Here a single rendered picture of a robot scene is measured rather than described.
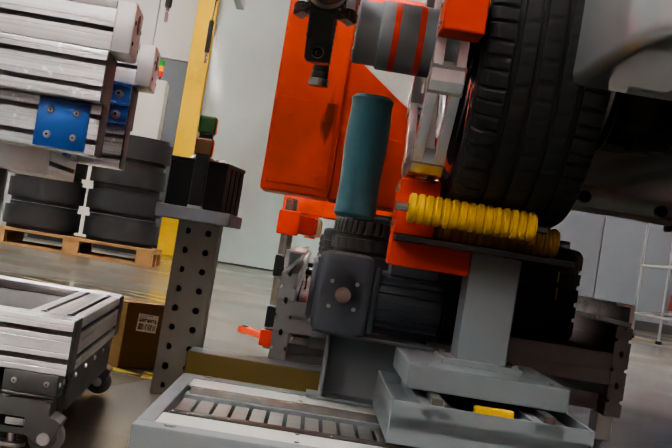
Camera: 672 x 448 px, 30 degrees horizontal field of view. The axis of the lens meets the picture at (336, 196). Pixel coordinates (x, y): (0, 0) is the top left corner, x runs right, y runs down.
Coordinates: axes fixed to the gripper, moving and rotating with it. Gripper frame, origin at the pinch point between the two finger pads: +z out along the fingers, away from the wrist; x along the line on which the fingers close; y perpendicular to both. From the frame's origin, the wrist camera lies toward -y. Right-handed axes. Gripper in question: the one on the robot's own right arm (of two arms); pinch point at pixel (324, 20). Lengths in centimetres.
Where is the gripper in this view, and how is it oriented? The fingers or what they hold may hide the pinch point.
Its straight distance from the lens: 234.2
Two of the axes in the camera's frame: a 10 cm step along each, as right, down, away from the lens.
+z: -0.2, 0.4, 10.0
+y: 1.6, -9.9, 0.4
